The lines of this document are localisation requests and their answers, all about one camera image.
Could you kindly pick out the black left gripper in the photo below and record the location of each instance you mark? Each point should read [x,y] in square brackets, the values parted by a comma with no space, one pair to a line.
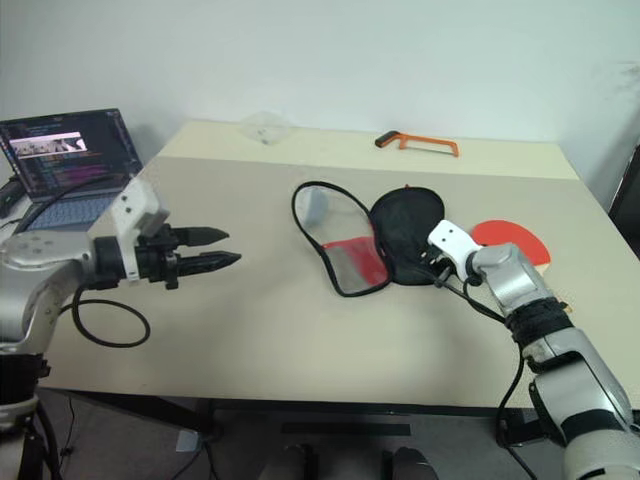
[155,260]

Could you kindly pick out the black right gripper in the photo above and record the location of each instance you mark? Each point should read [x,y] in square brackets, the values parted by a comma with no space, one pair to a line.
[434,262]

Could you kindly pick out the black clear paddle case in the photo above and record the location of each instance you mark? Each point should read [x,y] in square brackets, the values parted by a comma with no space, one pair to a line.
[400,225]

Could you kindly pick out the red table tennis paddle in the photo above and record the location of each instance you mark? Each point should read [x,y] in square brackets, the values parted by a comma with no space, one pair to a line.
[505,232]

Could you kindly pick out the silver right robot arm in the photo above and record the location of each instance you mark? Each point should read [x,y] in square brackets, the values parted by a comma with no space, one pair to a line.
[515,275]

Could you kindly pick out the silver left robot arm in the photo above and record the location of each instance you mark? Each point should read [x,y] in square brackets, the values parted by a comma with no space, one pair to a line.
[30,260]

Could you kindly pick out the clear plastic piece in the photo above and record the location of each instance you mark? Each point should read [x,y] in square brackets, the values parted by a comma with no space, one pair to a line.
[265,131]

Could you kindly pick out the open grey laptop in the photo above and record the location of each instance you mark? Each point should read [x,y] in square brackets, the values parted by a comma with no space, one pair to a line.
[65,150]

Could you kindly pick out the flat black bar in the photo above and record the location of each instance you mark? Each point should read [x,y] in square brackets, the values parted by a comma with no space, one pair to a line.
[345,429]

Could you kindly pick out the small black device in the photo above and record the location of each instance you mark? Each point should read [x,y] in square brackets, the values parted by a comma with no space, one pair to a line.
[9,196]

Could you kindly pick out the dark rounded shape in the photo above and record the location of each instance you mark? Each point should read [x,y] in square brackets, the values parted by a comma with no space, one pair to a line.
[412,465]

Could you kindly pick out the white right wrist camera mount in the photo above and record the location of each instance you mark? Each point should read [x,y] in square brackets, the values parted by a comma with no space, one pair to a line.
[450,237]

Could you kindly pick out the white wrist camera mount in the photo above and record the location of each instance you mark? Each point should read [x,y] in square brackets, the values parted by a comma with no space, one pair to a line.
[132,205]
[450,237]

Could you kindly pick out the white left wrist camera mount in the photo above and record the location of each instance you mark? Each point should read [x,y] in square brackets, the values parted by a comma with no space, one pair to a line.
[132,205]

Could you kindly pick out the orange hacksaw frame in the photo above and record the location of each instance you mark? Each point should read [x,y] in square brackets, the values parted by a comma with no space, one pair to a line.
[387,139]

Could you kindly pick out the black table frame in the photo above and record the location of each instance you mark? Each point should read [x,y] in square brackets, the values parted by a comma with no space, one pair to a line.
[150,407]

